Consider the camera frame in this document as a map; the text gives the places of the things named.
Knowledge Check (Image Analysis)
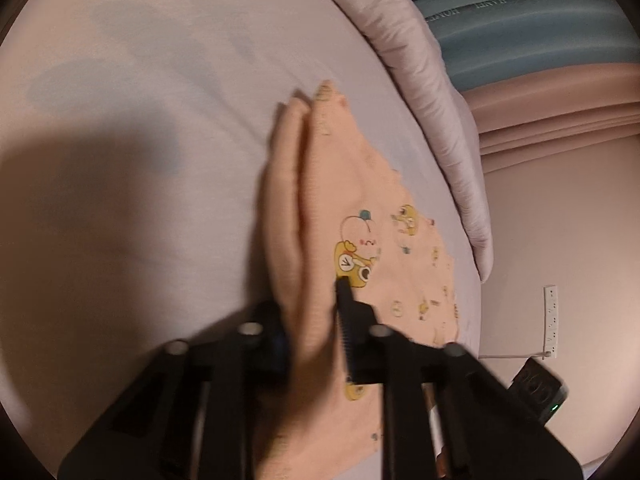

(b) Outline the teal curtain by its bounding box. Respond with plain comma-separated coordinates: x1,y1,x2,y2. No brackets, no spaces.
390,0,640,93

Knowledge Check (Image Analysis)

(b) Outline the grey duvet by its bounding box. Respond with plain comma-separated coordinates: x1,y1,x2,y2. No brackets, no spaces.
292,0,495,283

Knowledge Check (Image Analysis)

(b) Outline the pink curtain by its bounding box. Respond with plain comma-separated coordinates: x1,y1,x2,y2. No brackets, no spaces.
460,62,640,171

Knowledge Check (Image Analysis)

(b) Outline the orange cartoon print shirt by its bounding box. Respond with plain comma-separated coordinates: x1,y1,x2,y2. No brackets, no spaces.
252,80,460,480

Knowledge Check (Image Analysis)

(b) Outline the white power strip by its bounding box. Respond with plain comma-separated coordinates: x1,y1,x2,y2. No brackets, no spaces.
542,285,559,359

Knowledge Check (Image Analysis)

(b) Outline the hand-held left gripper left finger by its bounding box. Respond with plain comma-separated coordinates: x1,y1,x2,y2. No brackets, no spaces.
57,300,291,480

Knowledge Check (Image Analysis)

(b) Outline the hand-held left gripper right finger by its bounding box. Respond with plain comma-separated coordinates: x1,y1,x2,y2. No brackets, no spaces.
334,276,583,480

